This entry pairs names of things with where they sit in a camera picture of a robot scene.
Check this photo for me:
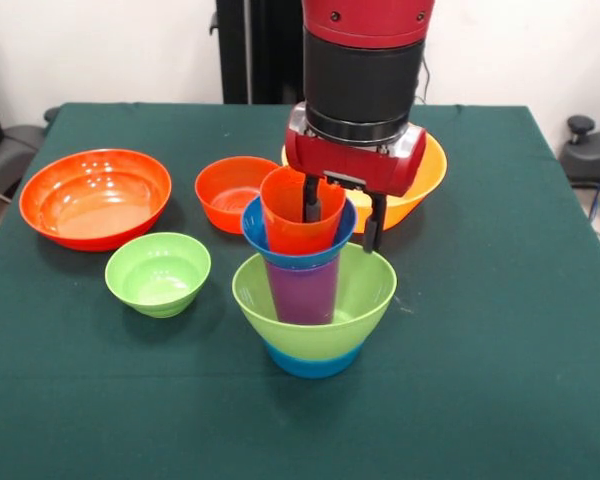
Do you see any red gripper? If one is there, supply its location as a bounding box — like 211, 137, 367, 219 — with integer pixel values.
284, 102, 428, 255

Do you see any red plastic cup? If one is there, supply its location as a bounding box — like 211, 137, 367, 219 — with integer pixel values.
259, 166, 348, 256

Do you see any large green plastic bowl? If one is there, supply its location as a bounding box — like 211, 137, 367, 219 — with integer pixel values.
231, 243, 398, 362

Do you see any dark blue plastic bowl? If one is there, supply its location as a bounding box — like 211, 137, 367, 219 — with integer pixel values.
240, 194, 358, 272

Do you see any purple plastic cup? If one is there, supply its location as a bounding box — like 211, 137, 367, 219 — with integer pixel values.
265, 257, 342, 326

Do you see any large orange plastic bowl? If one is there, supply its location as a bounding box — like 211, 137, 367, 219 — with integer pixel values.
281, 130, 449, 235

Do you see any light blue plastic bowl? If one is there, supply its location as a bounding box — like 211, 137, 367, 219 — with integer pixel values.
264, 342, 366, 380

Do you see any small red plastic bowl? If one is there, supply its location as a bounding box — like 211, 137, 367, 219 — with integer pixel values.
194, 155, 281, 235

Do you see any small green plastic bowl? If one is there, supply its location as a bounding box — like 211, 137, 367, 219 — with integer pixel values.
104, 231, 212, 319

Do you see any large red plastic bowl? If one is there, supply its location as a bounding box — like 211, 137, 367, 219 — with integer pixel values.
18, 148, 173, 253

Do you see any black chair base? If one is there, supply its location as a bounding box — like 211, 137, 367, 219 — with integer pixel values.
559, 114, 600, 189

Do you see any dark green table cloth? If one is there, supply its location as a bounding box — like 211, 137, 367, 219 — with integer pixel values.
0, 102, 600, 480

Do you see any black wall cable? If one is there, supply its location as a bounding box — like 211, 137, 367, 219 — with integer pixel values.
412, 52, 432, 106

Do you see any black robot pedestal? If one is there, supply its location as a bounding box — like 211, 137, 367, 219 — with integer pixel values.
209, 0, 306, 105

